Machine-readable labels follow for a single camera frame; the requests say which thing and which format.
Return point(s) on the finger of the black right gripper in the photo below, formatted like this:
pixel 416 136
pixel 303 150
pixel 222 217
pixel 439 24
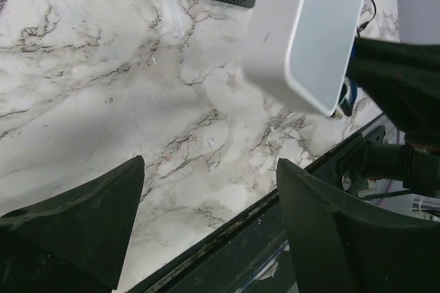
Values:
pixel 403 80

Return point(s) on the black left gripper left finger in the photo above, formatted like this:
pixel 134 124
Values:
pixel 76 241

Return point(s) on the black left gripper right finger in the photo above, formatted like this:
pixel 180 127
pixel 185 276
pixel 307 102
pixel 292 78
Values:
pixel 339 243

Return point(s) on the white grey small switch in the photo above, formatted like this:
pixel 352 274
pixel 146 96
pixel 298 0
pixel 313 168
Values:
pixel 297 51

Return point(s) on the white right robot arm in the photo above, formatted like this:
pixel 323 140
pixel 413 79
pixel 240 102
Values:
pixel 414 164

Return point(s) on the small black power adapter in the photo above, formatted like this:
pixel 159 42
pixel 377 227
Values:
pixel 370 6

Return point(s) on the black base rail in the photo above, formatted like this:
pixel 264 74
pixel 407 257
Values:
pixel 251 253

